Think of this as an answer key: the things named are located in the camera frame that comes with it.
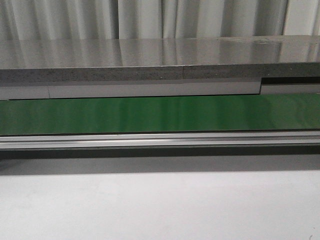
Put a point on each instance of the green conveyor belt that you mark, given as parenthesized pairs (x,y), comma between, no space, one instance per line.
(118,115)

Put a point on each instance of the grey panel under counter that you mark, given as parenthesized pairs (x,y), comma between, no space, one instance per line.
(160,88)

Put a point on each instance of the grey speckled stone counter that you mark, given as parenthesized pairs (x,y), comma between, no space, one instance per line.
(67,61)

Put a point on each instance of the white pleated curtain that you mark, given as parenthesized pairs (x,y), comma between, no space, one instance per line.
(155,19)

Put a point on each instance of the aluminium conveyor front rail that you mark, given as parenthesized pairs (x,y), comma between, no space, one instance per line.
(227,138)

